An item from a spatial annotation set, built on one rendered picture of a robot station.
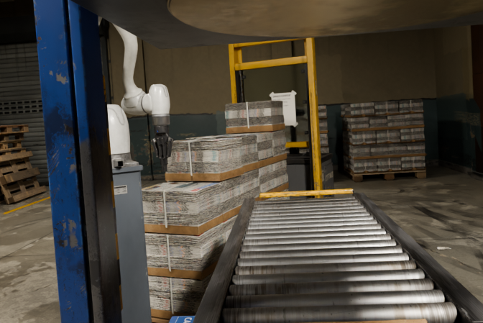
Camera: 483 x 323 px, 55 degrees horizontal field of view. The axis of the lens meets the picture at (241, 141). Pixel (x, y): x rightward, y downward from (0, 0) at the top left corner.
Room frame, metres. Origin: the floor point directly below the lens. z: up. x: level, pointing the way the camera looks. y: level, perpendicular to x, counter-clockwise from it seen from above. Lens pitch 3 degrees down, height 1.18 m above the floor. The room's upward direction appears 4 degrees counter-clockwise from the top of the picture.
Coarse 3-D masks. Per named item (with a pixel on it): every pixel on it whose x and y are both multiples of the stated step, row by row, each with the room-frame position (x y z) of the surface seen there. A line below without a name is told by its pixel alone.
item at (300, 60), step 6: (264, 60) 3.95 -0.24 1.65; (270, 60) 3.93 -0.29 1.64; (276, 60) 3.91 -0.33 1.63; (282, 60) 3.89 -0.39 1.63; (288, 60) 3.86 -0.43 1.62; (294, 60) 3.84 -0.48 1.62; (300, 60) 3.82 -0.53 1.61; (306, 60) 3.80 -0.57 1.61; (240, 66) 4.04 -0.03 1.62; (246, 66) 4.02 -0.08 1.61; (252, 66) 4.00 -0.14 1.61; (258, 66) 3.98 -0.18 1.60; (264, 66) 3.95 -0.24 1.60; (270, 66) 3.93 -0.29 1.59; (276, 66) 3.95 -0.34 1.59
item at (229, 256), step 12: (252, 204) 1.99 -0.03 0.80; (240, 216) 1.77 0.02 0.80; (240, 228) 1.57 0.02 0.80; (228, 240) 1.42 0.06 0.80; (240, 240) 1.42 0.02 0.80; (228, 252) 1.30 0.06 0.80; (228, 264) 1.19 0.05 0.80; (216, 276) 1.10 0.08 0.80; (228, 276) 1.10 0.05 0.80; (216, 288) 1.02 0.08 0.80; (228, 288) 1.02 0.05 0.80; (204, 300) 0.96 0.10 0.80; (216, 300) 0.95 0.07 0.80; (204, 312) 0.90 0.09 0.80; (216, 312) 0.89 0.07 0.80
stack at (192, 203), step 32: (160, 192) 2.38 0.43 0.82; (192, 192) 2.30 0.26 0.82; (224, 192) 2.61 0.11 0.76; (256, 192) 3.02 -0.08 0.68; (192, 224) 2.31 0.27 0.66; (224, 224) 2.57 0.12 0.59; (160, 256) 2.39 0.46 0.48; (192, 256) 2.32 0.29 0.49; (160, 288) 2.40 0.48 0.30; (192, 288) 2.32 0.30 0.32; (160, 320) 2.41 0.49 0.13
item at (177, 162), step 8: (176, 144) 2.67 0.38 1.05; (184, 144) 2.65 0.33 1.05; (176, 152) 2.67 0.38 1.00; (184, 152) 2.65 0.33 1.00; (168, 160) 2.71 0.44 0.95; (176, 160) 2.68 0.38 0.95; (184, 160) 2.65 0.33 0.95; (168, 168) 2.70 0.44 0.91; (176, 168) 2.67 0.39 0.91; (184, 168) 2.65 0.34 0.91
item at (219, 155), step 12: (204, 144) 2.59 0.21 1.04; (216, 144) 2.55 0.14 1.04; (228, 144) 2.64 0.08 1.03; (240, 144) 2.77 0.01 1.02; (204, 156) 2.58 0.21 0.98; (216, 156) 2.55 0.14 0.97; (228, 156) 2.64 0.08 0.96; (240, 156) 2.78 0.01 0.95; (204, 168) 2.58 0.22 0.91; (216, 168) 2.55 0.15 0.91; (228, 168) 2.64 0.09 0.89
